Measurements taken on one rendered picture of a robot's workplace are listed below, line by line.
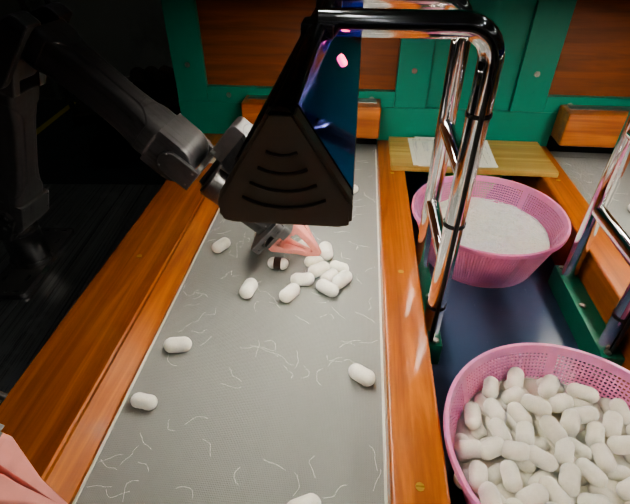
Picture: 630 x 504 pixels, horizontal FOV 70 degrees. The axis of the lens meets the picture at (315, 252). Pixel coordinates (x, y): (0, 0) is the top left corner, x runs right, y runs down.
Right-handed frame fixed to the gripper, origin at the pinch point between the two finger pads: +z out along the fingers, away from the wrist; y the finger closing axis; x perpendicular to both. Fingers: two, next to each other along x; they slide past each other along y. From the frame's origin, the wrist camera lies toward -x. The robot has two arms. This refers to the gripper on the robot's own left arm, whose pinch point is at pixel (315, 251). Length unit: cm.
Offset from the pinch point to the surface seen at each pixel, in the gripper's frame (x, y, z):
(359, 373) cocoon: -4.7, -22.9, 5.7
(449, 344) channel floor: -7.1, -9.9, 21.5
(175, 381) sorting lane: 10.7, -24.8, -10.0
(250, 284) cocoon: 5.3, -8.8, -6.7
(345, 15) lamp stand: -30.1, -12.4, -20.1
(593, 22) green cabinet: -52, 45, 22
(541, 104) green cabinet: -36, 44, 28
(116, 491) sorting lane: 11.6, -37.9, -11.0
